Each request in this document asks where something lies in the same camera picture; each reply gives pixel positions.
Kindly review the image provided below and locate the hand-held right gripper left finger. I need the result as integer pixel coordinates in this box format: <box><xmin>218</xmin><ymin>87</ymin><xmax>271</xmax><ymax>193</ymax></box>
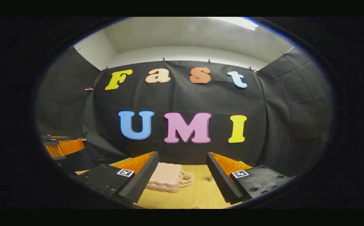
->
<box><xmin>71</xmin><ymin>151</ymin><xmax>160</xmax><ymax>204</ymax></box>

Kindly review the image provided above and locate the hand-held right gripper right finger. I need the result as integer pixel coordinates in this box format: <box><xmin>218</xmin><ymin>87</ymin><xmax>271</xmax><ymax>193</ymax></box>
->
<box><xmin>206</xmin><ymin>152</ymin><xmax>293</xmax><ymax>205</ymax></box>

